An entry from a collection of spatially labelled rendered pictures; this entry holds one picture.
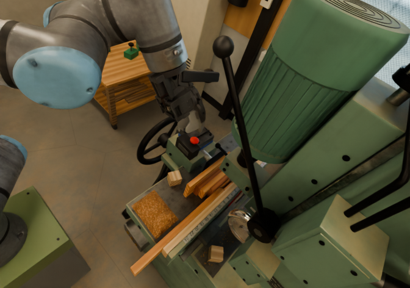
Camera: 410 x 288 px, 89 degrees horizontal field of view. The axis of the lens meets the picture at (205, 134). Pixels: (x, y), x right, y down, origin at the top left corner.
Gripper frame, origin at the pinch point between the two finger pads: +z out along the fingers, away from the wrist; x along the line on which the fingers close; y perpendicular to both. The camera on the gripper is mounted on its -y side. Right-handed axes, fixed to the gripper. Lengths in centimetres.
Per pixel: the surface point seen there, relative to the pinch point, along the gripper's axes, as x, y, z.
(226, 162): 6.3, -1.2, 12.1
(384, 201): 41.5, -1.6, -4.2
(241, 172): 11.8, -1.7, 13.3
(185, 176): -7.2, 8.2, 20.5
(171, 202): -2.1, 17.8, 20.0
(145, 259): 8.5, 31.8, 16.3
